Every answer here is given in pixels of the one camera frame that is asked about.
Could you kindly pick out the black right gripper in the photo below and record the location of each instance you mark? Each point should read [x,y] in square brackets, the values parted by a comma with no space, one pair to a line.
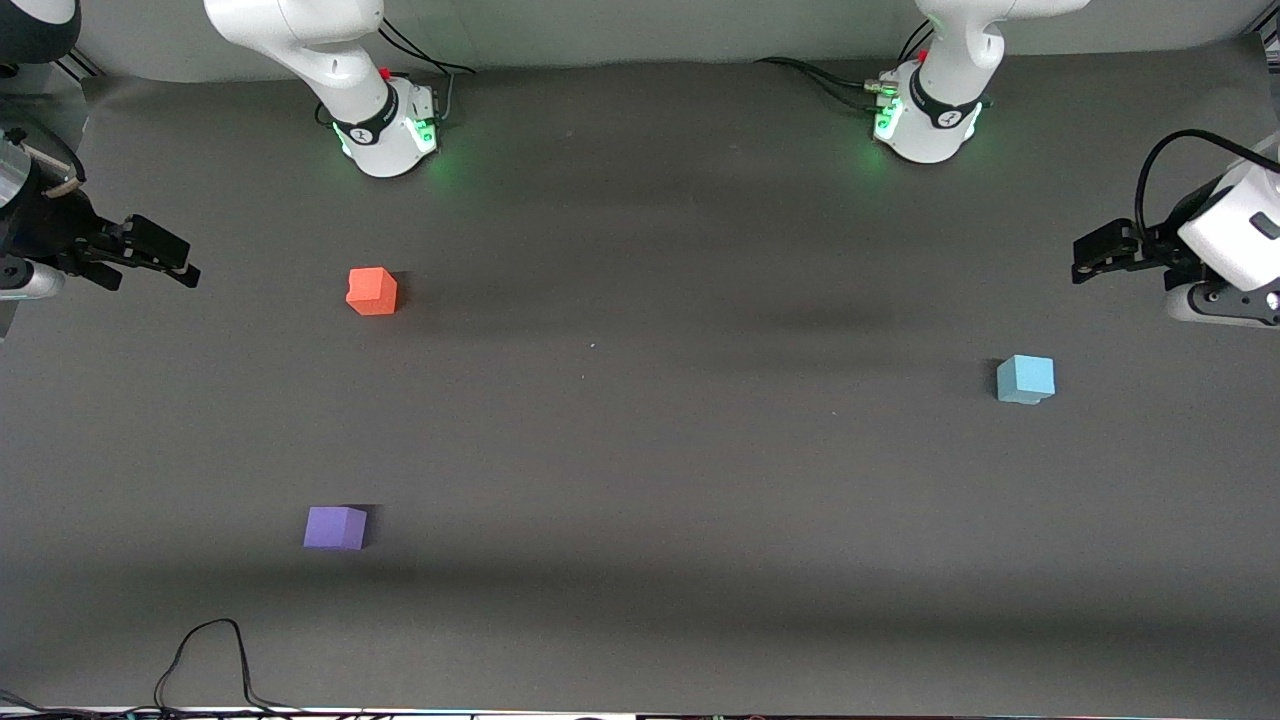
[45,228]

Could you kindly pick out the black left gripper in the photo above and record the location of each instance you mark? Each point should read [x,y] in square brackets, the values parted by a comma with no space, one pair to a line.
[1163,243]

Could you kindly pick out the light blue foam block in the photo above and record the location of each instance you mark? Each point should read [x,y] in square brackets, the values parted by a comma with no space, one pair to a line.
[1025,378]

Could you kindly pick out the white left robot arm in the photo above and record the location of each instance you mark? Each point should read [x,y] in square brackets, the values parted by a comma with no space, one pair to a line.
[940,80]

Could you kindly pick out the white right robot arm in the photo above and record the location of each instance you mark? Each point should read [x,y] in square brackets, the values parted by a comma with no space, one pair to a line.
[330,50]

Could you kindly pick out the orange foam block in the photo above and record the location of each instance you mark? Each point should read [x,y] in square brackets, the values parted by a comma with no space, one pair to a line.
[371,292]

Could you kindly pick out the purple foam block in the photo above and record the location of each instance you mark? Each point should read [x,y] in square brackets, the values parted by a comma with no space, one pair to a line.
[335,528]

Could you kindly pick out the dark grey table mat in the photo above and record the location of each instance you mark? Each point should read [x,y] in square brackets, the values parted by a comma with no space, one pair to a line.
[700,480]

